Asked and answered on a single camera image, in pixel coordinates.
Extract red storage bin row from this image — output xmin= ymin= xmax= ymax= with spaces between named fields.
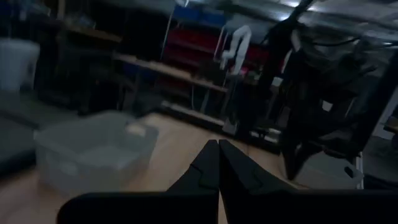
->
xmin=164 ymin=28 xmax=220 ymax=68

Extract blue storage bin row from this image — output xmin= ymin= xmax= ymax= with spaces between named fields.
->
xmin=172 ymin=4 xmax=228 ymax=28

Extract wooden background shelf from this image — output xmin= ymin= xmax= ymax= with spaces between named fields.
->
xmin=113 ymin=52 xmax=229 ymax=94

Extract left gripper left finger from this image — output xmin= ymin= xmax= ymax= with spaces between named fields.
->
xmin=57 ymin=139 xmax=220 ymax=224

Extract white storage tub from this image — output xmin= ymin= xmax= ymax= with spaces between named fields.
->
xmin=0 ymin=39 xmax=41 ymax=91

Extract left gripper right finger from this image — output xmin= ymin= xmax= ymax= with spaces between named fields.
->
xmin=218 ymin=139 xmax=398 ymax=224

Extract grey plastic bin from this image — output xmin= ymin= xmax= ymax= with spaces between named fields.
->
xmin=294 ymin=151 xmax=365 ymax=190
xmin=33 ymin=111 xmax=160 ymax=197

